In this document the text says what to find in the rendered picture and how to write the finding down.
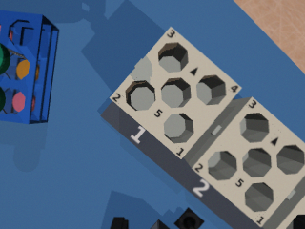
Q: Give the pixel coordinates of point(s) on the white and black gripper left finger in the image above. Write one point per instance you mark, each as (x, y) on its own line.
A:
(120, 223)

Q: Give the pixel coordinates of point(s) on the blue flat mat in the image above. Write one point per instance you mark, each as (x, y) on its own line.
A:
(76, 171)

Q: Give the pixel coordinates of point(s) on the blue tube rack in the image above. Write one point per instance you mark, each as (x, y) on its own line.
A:
(25, 21)

